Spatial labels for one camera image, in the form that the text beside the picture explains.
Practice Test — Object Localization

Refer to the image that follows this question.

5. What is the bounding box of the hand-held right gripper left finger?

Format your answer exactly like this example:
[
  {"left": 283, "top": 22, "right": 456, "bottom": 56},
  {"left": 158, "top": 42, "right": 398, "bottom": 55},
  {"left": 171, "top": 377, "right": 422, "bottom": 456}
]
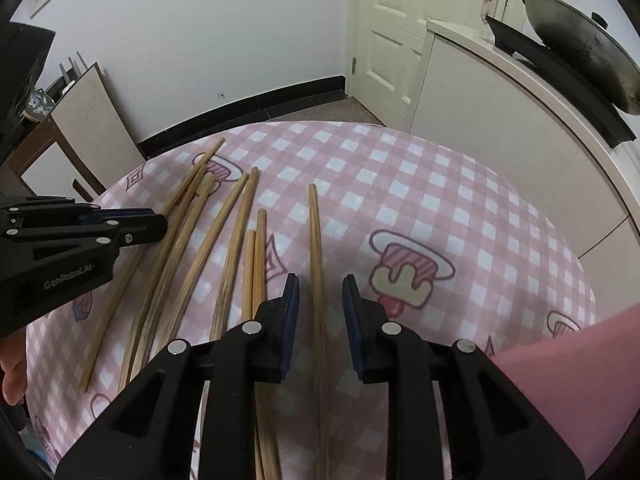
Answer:
[{"left": 54, "top": 273, "right": 301, "bottom": 480}]

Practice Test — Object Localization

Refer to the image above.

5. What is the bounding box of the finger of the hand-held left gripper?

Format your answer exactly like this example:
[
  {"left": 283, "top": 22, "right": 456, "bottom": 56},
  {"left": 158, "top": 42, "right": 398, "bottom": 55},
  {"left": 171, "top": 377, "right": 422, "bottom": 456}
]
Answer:
[
  {"left": 0, "top": 198, "right": 123, "bottom": 231},
  {"left": 0, "top": 208, "right": 168, "bottom": 274}
]

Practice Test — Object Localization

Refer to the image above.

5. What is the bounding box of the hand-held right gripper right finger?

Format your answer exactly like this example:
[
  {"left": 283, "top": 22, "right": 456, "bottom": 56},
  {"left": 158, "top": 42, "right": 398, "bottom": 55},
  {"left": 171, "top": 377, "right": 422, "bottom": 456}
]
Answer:
[{"left": 341, "top": 274, "right": 586, "bottom": 480}]

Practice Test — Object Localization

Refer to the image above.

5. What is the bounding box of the long bamboo chopstick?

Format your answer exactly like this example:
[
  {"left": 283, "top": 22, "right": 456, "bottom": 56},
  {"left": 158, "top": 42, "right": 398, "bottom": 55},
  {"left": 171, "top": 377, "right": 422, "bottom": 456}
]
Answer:
[
  {"left": 241, "top": 230, "right": 266, "bottom": 480},
  {"left": 252, "top": 208, "right": 282, "bottom": 480},
  {"left": 307, "top": 183, "right": 331, "bottom": 480}
]

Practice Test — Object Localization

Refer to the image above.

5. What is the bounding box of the bunch of bamboo chopsticks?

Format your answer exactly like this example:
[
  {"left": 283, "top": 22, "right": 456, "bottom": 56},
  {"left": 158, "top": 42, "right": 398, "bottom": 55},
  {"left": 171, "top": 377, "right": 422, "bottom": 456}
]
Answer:
[{"left": 79, "top": 137, "right": 261, "bottom": 393}]

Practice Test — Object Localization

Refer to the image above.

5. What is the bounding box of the pink cup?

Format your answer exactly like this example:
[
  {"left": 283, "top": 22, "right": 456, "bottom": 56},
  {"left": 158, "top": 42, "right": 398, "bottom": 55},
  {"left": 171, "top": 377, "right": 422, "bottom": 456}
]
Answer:
[{"left": 492, "top": 302, "right": 640, "bottom": 480}]

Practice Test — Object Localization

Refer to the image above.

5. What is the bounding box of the person's left hand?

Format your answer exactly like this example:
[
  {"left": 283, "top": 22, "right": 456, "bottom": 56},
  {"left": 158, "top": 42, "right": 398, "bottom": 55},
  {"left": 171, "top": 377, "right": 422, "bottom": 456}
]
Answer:
[{"left": 0, "top": 332, "right": 27, "bottom": 407}]

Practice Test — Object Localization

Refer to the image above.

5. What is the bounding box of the pink checkered tablecloth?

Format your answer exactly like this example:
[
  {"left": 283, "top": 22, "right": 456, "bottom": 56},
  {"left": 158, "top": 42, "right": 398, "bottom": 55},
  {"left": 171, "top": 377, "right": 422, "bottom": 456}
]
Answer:
[{"left": 25, "top": 120, "right": 598, "bottom": 480}]

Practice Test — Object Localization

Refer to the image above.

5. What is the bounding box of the blue patterned bowl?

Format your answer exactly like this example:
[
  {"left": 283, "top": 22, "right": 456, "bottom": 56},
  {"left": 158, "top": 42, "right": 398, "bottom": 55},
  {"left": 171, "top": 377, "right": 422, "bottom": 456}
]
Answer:
[{"left": 25, "top": 87, "right": 57, "bottom": 122}]

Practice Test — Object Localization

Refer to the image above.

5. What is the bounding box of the black baseboard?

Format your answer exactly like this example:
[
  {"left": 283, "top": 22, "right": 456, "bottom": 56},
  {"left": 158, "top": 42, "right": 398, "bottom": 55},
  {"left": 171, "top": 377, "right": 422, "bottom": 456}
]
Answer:
[{"left": 137, "top": 75, "right": 347, "bottom": 161}]

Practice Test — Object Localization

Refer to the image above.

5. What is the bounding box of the white kitchen cabinet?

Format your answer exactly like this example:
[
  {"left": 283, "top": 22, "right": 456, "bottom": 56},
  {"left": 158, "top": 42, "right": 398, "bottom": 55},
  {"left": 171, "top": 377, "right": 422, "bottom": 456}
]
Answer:
[{"left": 410, "top": 17, "right": 640, "bottom": 306}]

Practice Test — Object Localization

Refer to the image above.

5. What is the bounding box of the white panel door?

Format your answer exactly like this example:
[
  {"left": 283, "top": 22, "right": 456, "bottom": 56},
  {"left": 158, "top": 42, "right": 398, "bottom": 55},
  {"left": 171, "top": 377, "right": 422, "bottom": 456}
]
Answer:
[{"left": 350, "top": 0, "right": 531, "bottom": 131}]

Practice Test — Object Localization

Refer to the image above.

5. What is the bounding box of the black gas stove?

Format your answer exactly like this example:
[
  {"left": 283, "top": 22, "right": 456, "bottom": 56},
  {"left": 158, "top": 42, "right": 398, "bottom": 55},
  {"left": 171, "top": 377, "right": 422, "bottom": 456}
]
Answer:
[{"left": 485, "top": 14, "right": 637, "bottom": 149}]

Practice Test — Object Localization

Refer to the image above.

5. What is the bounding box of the metal wok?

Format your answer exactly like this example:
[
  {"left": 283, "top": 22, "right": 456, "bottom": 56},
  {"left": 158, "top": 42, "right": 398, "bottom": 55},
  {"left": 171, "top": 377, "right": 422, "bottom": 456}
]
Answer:
[{"left": 522, "top": 0, "right": 640, "bottom": 116}]

